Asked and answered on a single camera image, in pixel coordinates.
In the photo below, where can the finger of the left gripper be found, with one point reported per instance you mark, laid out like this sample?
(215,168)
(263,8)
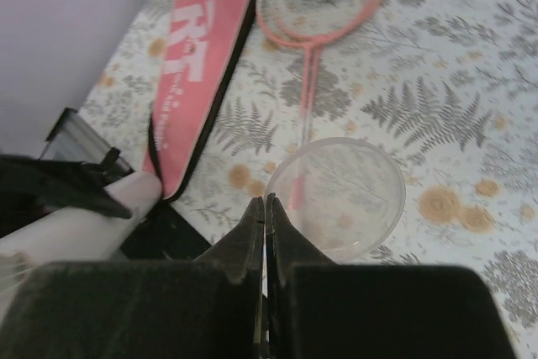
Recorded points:
(76,184)

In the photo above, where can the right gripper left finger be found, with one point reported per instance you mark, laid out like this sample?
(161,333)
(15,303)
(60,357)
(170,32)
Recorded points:
(210,307)

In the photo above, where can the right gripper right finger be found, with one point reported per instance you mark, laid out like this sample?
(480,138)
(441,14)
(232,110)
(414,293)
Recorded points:
(320,309)

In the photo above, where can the white shuttlecock tube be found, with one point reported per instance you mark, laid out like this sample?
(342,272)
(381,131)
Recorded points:
(71,234)

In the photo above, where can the clear tube lid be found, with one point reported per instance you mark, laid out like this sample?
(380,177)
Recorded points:
(344,195)

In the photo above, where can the pink racket cover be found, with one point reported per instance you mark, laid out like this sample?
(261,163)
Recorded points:
(203,46)

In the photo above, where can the floral table cloth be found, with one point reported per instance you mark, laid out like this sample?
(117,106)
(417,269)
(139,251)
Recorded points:
(447,87)

